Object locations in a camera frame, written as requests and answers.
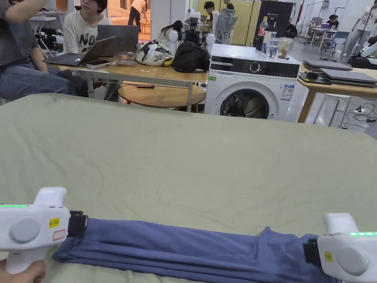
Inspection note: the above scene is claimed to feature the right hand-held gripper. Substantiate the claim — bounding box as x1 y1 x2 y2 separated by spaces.
303 213 377 283

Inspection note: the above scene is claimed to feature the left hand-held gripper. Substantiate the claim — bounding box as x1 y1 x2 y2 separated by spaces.
0 187 89 275

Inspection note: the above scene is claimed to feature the dark blue garment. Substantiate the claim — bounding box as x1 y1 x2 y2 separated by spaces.
52 217 342 283

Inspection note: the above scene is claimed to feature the person's left hand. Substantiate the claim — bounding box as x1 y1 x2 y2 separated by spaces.
0 259 48 283

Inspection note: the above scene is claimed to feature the white stool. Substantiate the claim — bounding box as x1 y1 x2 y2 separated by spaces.
320 94 352 128

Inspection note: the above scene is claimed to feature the bed with pale green sheet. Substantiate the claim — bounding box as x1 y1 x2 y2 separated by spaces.
0 92 377 283

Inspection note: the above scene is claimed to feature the wooden table with laptops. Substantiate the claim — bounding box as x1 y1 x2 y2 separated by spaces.
297 59 377 123
42 25 208 112

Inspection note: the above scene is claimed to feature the round low wooden table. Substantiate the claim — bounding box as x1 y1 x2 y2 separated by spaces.
117 83 207 113

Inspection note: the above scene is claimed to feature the white washing machine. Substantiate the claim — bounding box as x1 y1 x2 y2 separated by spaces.
204 16 301 123

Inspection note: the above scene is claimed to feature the black standing banner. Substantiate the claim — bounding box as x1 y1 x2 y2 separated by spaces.
254 0 296 39

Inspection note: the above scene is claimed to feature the black and white robot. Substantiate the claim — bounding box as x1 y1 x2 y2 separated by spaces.
169 17 216 49

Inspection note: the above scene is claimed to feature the grey office chair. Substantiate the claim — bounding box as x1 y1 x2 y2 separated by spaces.
214 8 239 45

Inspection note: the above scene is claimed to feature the white power strip with cables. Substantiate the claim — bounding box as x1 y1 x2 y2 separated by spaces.
343 104 377 129

